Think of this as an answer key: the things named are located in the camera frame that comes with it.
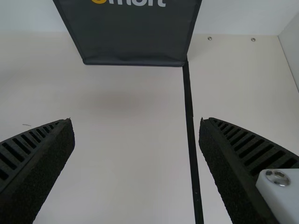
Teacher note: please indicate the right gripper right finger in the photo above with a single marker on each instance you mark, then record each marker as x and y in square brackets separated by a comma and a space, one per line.
[233, 168]

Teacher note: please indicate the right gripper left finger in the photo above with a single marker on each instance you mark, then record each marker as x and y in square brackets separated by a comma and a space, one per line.
[42, 163]

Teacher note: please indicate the black strip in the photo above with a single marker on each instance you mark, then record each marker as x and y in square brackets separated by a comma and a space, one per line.
[190, 116]

